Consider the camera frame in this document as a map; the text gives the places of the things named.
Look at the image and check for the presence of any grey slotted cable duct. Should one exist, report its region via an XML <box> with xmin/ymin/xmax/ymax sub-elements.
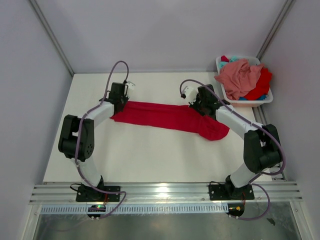
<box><xmin>39</xmin><ymin>202</ymin><xmax>228</xmax><ymax>215</ymax></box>

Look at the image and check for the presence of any crimson red t shirt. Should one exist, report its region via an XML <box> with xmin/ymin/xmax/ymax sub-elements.
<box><xmin>111</xmin><ymin>101</ymin><xmax>230</xmax><ymax>141</ymax></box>

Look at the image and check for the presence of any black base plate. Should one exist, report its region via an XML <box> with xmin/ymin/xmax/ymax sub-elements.
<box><xmin>208</xmin><ymin>181</ymin><xmax>255</xmax><ymax>201</ymax></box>
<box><xmin>75</xmin><ymin>184</ymin><xmax>121</xmax><ymax>203</ymax></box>

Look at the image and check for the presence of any right controller board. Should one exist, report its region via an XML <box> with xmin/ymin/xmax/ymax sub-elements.
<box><xmin>227</xmin><ymin>204</ymin><xmax>245</xmax><ymax>218</ymax></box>

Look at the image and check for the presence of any controller board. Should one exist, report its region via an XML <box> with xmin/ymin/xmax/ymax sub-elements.
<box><xmin>227</xmin><ymin>204</ymin><xmax>245</xmax><ymax>218</ymax></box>
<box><xmin>86</xmin><ymin>204</ymin><xmax>106</xmax><ymax>219</ymax></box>

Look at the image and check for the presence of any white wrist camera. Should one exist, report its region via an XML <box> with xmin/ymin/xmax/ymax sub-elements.
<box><xmin>180</xmin><ymin>86</ymin><xmax>198</xmax><ymax>105</ymax></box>
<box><xmin>125</xmin><ymin>81</ymin><xmax>136</xmax><ymax>98</ymax></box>

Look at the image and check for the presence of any white plastic laundry basket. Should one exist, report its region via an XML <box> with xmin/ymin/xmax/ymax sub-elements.
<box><xmin>216</xmin><ymin>56</ymin><xmax>273</xmax><ymax>108</ymax></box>

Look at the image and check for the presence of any right corner aluminium post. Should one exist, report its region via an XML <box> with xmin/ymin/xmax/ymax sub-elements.
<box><xmin>256</xmin><ymin>0</ymin><xmax>296</xmax><ymax>61</ymax></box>

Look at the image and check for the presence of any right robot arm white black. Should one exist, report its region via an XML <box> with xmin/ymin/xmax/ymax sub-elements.
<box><xmin>181</xmin><ymin>84</ymin><xmax>284</xmax><ymax>199</ymax></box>

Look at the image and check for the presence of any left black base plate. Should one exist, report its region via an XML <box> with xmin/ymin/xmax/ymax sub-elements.
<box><xmin>75</xmin><ymin>184</ymin><xmax>121</xmax><ymax>203</ymax></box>

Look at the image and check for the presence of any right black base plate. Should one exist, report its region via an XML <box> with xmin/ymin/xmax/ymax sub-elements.
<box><xmin>208</xmin><ymin>181</ymin><xmax>255</xmax><ymax>201</ymax></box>

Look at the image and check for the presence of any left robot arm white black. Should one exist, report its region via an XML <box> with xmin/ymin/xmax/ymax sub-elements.
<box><xmin>58</xmin><ymin>80</ymin><xmax>135</xmax><ymax>201</ymax></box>

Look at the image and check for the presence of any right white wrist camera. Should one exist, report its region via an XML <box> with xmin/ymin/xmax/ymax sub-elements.
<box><xmin>180</xmin><ymin>86</ymin><xmax>198</xmax><ymax>105</ymax></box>

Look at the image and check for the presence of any salmon pink t shirt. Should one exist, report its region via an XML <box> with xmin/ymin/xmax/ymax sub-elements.
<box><xmin>214</xmin><ymin>58</ymin><xmax>264</xmax><ymax>101</ymax></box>

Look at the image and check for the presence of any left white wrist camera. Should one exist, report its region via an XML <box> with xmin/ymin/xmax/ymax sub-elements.
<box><xmin>125</xmin><ymin>81</ymin><xmax>136</xmax><ymax>98</ymax></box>

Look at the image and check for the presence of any left controller board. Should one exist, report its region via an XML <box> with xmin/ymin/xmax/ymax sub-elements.
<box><xmin>86</xmin><ymin>204</ymin><xmax>106</xmax><ymax>219</ymax></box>

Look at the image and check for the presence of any corner aluminium post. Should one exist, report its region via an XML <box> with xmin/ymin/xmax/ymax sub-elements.
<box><xmin>256</xmin><ymin>0</ymin><xmax>296</xmax><ymax>61</ymax></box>
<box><xmin>27</xmin><ymin>0</ymin><xmax>75</xmax><ymax>77</ymax></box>

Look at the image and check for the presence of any aluminium side rail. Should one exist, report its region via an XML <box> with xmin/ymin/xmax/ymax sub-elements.
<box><xmin>252</xmin><ymin>105</ymin><xmax>287</xmax><ymax>182</ymax></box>

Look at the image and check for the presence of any bright red t shirt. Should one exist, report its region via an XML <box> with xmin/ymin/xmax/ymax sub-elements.
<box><xmin>219</xmin><ymin>55</ymin><xmax>273</xmax><ymax>101</ymax></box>

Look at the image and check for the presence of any aluminium front rail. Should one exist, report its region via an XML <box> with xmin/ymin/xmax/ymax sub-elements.
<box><xmin>29</xmin><ymin>181</ymin><xmax>303</xmax><ymax>205</ymax></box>

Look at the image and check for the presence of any left corner aluminium post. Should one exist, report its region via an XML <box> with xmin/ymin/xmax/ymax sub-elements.
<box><xmin>27</xmin><ymin>0</ymin><xmax>75</xmax><ymax>77</ymax></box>

